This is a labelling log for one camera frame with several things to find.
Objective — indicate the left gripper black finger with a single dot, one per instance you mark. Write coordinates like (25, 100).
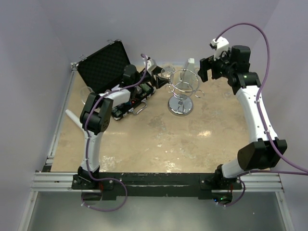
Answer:
(163, 81)
(157, 70)

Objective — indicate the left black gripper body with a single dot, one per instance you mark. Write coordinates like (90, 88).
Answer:
(154, 83)

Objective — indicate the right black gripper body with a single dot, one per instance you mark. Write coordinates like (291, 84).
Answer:
(220, 68)

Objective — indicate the clear wine glass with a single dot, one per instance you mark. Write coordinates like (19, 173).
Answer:
(227, 95)
(84, 93)

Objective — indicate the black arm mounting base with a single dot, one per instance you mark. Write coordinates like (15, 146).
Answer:
(114, 184)

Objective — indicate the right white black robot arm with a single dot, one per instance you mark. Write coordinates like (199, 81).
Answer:
(260, 153)

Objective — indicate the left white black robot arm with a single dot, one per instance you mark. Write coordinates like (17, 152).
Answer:
(95, 119)

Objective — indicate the chrome wine glass rack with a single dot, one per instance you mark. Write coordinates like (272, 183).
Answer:
(181, 103)

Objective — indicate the green chip stack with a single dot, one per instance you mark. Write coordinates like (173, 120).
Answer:
(146, 88)

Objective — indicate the black poker chip case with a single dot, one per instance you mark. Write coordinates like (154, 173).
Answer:
(110, 68)

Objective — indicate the white grey handheld tool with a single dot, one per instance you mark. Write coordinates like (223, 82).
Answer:
(74, 118)

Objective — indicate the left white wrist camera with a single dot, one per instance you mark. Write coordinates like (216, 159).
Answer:
(150, 64)

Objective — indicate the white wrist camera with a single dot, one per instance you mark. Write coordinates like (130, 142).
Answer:
(220, 45)
(150, 64)

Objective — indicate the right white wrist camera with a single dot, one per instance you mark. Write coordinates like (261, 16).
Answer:
(220, 45)

